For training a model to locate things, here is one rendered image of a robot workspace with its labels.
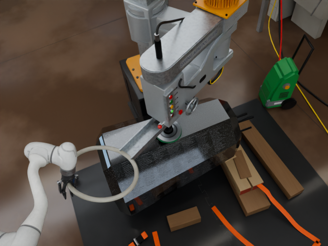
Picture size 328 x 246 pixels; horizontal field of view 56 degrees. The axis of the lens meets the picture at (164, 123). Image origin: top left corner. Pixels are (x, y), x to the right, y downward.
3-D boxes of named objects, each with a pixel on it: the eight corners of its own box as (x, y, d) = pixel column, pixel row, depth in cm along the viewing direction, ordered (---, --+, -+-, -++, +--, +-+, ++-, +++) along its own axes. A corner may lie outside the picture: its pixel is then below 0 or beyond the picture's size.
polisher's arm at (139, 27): (123, 35, 273) (117, 10, 252) (144, 13, 288) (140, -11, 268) (198, 62, 247) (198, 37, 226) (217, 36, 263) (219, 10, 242)
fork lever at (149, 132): (175, 93, 254) (175, 89, 250) (194, 104, 246) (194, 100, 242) (116, 150, 225) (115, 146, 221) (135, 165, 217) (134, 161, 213)
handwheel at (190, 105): (189, 100, 240) (189, 88, 228) (199, 107, 236) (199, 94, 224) (176, 113, 234) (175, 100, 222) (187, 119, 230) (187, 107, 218)
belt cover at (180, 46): (218, 4, 240) (219, -16, 226) (246, 15, 229) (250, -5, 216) (134, 78, 202) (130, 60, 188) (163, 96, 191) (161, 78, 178)
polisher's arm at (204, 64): (212, 56, 275) (215, 8, 235) (235, 67, 265) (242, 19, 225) (158, 109, 246) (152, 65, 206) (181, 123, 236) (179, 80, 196)
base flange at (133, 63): (125, 62, 324) (124, 58, 321) (168, 47, 333) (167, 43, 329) (141, 93, 298) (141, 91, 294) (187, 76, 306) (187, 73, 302)
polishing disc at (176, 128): (152, 138, 253) (151, 137, 252) (160, 117, 264) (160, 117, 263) (176, 144, 248) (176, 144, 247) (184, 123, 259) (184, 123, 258)
